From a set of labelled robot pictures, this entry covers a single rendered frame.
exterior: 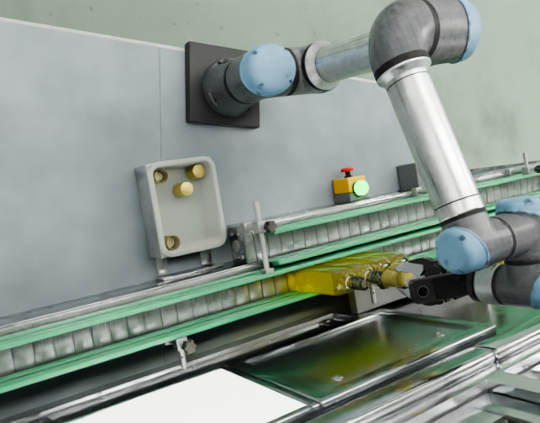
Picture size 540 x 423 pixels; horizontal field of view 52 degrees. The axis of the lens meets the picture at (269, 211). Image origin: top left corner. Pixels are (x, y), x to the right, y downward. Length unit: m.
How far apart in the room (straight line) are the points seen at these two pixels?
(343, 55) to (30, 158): 0.72
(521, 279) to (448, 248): 0.17
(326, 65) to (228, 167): 0.39
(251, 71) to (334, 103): 0.50
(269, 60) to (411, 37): 0.42
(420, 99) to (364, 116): 0.86
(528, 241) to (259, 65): 0.68
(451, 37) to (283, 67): 0.42
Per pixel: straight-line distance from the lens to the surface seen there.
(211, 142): 1.48
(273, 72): 1.31
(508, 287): 1.05
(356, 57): 1.23
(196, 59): 1.48
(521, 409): 1.01
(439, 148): 0.93
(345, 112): 1.76
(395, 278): 1.23
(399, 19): 1.00
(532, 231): 1.01
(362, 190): 1.62
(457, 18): 1.08
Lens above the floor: 2.06
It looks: 58 degrees down
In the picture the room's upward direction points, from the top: 85 degrees clockwise
